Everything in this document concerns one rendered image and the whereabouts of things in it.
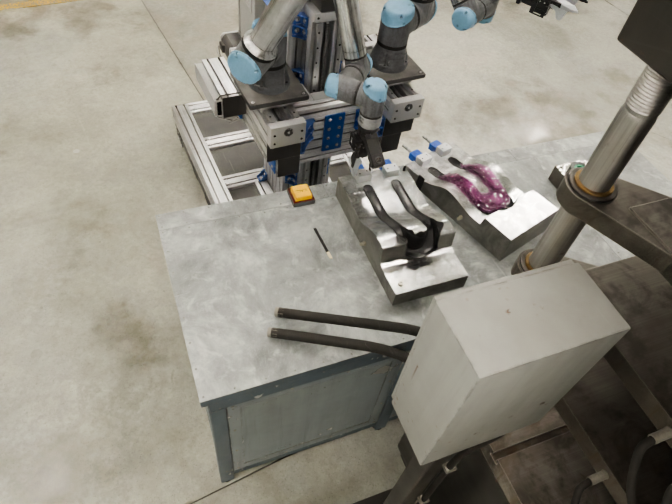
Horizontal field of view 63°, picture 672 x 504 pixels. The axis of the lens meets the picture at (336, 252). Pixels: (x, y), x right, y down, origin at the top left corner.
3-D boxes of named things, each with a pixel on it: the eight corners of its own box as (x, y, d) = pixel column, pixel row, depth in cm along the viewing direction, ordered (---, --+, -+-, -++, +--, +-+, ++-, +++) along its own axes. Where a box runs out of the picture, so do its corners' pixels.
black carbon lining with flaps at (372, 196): (359, 190, 192) (363, 170, 185) (400, 182, 197) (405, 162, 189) (401, 265, 172) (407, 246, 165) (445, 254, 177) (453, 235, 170)
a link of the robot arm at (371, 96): (366, 71, 169) (392, 80, 168) (361, 101, 178) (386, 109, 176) (357, 84, 164) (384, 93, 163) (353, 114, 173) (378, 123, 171)
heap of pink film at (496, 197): (433, 178, 201) (438, 162, 195) (465, 162, 209) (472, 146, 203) (485, 222, 190) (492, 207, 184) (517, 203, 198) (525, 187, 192)
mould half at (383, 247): (335, 195, 199) (339, 167, 188) (399, 182, 207) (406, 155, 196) (392, 305, 171) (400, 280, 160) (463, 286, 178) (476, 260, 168)
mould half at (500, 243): (402, 175, 210) (408, 153, 201) (449, 152, 221) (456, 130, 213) (499, 261, 187) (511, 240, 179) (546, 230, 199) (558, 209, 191)
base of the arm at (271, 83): (242, 74, 199) (241, 49, 192) (280, 68, 204) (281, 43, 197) (256, 98, 191) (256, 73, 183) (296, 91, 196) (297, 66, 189)
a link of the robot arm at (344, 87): (334, 82, 180) (365, 92, 179) (321, 100, 173) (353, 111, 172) (337, 61, 174) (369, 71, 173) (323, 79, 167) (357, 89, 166)
